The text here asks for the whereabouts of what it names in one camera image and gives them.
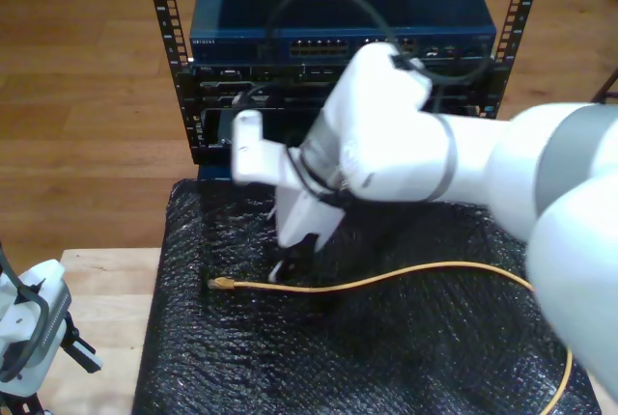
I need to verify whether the yellow network cable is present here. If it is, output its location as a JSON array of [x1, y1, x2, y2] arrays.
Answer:
[[209, 263, 575, 415]]

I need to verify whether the black bubble wrap mat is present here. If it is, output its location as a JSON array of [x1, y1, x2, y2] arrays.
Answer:
[[132, 178, 603, 415]]

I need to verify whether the blue rack base board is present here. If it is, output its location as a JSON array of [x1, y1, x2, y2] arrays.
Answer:
[[196, 162, 242, 183]]

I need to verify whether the black rack server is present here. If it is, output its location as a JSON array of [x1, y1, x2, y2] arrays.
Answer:
[[176, 63, 508, 120]]

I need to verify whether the dark wooden chair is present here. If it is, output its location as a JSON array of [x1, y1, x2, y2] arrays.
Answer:
[[591, 67, 618, 105]]

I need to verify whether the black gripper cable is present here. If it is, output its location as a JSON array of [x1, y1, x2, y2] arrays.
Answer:
[[287, 142, 353, 211]]

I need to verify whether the grey camera cable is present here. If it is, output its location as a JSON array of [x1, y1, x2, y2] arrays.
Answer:
[[0, 239, 49, 382]]

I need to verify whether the blue network switch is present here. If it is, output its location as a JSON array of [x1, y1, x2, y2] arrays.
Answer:
[[188, 0, 498, 65]]

